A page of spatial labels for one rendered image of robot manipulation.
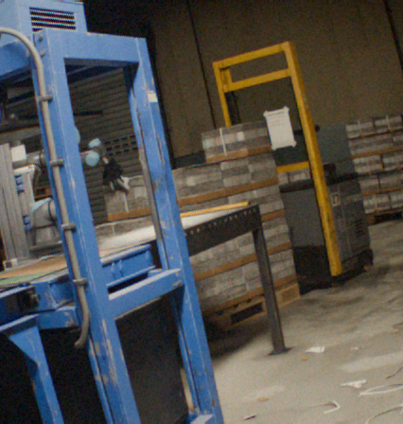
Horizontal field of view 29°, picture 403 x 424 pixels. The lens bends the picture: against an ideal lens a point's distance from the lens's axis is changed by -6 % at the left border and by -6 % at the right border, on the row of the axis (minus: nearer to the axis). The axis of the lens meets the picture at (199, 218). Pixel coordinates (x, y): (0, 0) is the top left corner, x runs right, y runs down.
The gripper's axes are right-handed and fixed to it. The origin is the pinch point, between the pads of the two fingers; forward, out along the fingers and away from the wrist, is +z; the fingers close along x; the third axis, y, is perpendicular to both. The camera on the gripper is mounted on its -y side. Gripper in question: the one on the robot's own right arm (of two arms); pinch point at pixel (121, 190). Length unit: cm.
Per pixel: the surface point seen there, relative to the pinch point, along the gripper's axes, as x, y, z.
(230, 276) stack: -19, 20, 89
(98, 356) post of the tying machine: -173, -189, -49
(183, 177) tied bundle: -10.8, 38.7, 21.3
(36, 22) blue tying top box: -154, -121, -138
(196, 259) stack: -19, 3, 60
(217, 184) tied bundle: -19, 54, 39
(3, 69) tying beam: -159, -148, -133
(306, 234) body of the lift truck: -6, 122, 135
